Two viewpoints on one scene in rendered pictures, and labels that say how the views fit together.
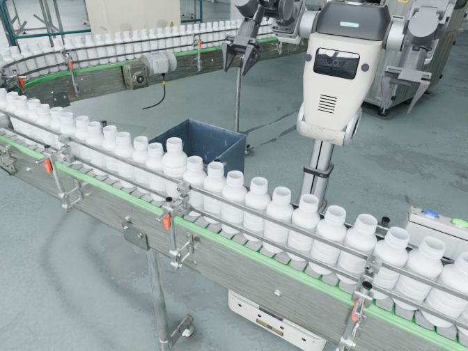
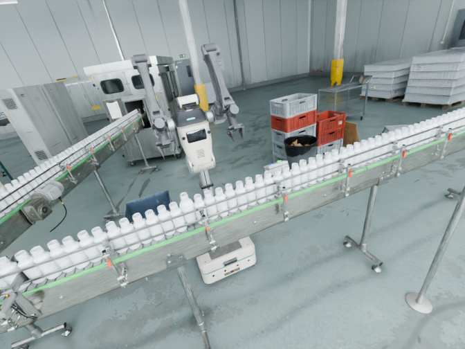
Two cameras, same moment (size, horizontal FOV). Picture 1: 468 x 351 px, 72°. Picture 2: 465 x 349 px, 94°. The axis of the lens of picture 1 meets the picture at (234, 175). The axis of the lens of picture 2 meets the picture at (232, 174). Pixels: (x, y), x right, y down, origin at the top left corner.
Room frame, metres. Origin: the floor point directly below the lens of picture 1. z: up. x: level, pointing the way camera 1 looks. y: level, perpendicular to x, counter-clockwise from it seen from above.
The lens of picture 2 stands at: (-0.12, 0.63, 1.75)
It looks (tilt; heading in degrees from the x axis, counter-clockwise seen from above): 28 degrees down; 314
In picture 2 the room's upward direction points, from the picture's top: 9 degrees counter-clockwise
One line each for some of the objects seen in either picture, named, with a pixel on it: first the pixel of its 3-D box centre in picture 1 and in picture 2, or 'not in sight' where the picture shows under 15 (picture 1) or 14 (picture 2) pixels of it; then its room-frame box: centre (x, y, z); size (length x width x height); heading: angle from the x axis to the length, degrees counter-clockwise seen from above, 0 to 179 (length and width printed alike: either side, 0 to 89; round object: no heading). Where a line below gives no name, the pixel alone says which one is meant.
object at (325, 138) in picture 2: not in sight; (322, 133); (1.20, -3.21, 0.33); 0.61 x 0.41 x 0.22; 64
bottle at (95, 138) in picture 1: (99, 148); (129, 233); (0.85, 0.41, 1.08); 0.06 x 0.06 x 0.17
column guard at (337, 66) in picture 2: not in sight; (336, 73); (3.10, -10.02, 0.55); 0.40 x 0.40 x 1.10; 61
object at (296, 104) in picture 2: not in sight; (293, 104); (1.45, -2.55, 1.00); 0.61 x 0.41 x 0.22; 68
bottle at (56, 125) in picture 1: (63, 133); (90, 246); (0.94, 0.57, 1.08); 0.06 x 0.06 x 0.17
